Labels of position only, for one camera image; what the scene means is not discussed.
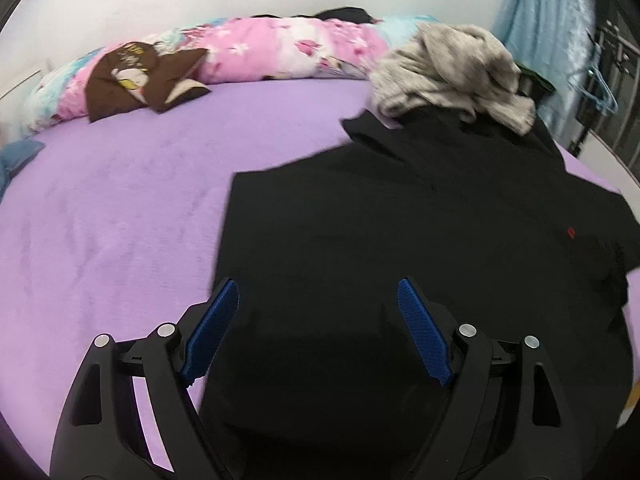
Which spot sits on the grey knit garment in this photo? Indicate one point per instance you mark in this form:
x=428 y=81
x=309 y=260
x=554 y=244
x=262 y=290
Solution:
x=450 y=70

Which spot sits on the pink floral rolled quilt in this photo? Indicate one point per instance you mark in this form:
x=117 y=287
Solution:
x=280 y=50

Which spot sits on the green garment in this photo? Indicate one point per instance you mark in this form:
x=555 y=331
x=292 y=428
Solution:
x=537 y=82

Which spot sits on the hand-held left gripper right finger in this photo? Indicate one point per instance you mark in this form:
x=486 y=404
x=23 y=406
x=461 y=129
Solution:
x=420 y=330

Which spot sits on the dark garment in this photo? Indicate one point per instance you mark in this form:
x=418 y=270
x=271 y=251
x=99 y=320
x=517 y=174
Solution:
x=350 y=14

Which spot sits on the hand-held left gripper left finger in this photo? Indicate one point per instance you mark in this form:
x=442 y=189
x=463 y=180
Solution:
x=215 y=325

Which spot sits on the blue lemon print pillow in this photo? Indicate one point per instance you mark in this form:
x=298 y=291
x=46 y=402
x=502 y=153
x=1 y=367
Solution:
x=15 y=157

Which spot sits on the light blue clothes hanger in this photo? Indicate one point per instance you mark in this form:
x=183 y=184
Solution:
x=602 y=92

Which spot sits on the purple fleece bed blanket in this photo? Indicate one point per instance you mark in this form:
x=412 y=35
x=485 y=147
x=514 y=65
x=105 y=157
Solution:
x=125 y=210

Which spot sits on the brown cartoon print cloth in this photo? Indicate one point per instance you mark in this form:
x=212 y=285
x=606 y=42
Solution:
x=115 y=90

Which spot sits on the black shirt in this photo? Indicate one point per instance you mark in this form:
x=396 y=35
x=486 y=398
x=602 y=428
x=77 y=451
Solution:
x=375 y=220

